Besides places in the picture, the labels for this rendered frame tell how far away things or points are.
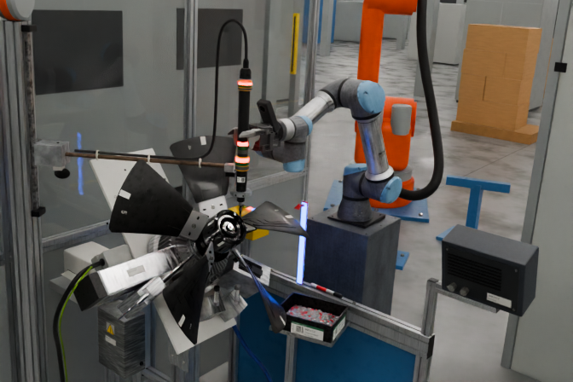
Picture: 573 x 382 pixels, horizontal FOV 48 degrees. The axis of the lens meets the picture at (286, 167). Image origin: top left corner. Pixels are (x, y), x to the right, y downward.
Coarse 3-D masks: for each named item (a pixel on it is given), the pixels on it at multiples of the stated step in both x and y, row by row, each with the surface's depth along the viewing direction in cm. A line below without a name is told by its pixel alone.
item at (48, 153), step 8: (32, 144) 206; (40, 144) 205; (48, 144) 205; (56, 144) 206; (64, 144) 207; (32, 152) 207; (40, 152) 205; (48, 152) 205; (56, 152) 205; (64, 152) 207; (32, 160) 207; (40, 160) 206; (48, 160) 206; (56, 160) 206; (64, 160) 207
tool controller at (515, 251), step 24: (456, 240) 195; (480, 240) 194; (504, 240) 192; (456, 264) 196; (480, 264) 190; (504, 264) 185; (528, 264) 183; (456, 288) 200; (480, 288) 194; (504, 288) 189; (528, 288) 188
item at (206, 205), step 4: (220, 196) 208; (224, 196) 208; (208, 200) 208; (212, 200) 208; (216, 200) 208; (220, 200) 207; (224, 200) 207; (200, 204) 208; (204, 204) 208; (208, 204) 208; (212, 204) 207; (216, 204) 207; (224, 204) 207; (200, 208) 207; (204, 208) 207; (208, 208) 207; (216, 208) 207; (220, 208) 206; (224, 208) 206; (204, 212) 207; (208, 212) 206; (212, 212) 206; (216, 212) 206
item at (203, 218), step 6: (192, 216) 197; (198, 216) 198; (204, 216) 199; (192, 222) 198; (198, 222) 198; (204, 222) 199; (186, 228) 198; (192, 228) 198; (198, 228) 199; (180, 234) 197; (186, 234) 198; (192, 234) 199; (198, 234) 200
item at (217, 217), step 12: (216, 216) 197; (228, 216) 201; (204, 228) 200; (216, 228) 195; (228, 228) 198; (240, 228) 202; (192, 240) 201; (204, 240) 199; (216, 240) 196; (228, 240) 195; (240, 240) 198; (204, 252) 201; (216, 252) 204; (228, 252) 208
